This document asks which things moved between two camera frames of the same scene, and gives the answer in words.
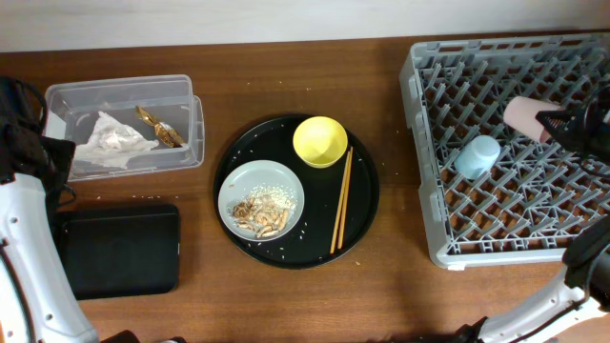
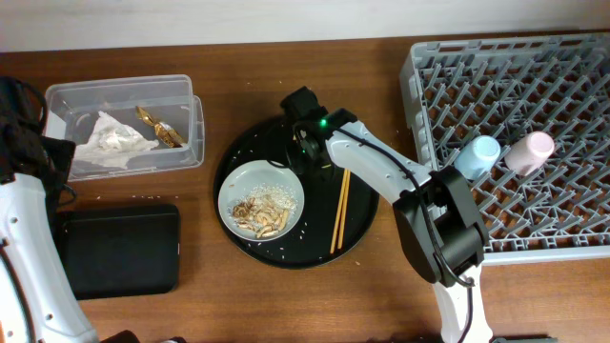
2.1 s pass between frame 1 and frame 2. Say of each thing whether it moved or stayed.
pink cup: moved
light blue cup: stayed
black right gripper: moved
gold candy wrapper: stayed
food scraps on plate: stayed
